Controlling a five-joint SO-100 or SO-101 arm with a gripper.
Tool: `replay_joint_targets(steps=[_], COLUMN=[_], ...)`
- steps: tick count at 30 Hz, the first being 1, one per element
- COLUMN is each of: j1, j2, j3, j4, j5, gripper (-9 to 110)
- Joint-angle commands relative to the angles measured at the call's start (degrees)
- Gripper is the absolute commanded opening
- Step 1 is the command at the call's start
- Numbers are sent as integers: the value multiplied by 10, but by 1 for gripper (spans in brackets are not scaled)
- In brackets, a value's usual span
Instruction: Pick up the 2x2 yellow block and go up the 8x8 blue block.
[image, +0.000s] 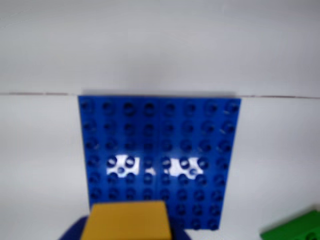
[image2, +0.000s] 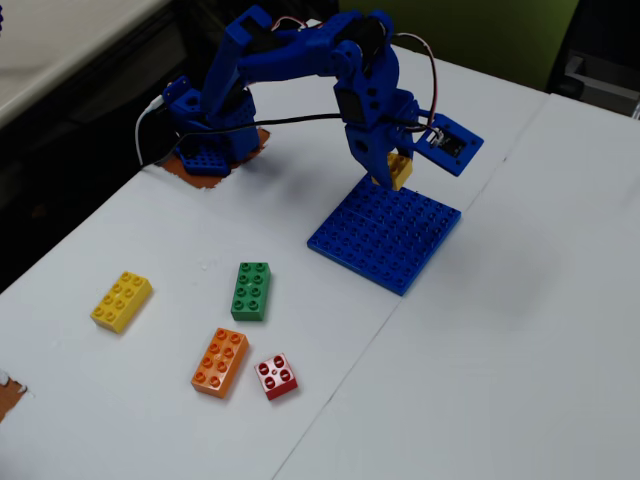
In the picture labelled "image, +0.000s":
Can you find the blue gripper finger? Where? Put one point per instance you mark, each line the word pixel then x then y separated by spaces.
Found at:
pixel 72 231

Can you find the yellow 2x2 toy block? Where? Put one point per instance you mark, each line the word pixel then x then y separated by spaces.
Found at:
pixel 127 222

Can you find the green 2x4 toy block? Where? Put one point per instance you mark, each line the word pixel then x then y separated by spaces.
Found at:
pixel 295 227

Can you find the blue 8x8 studded baseplate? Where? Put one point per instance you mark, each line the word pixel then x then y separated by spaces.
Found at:
pixel 160 135

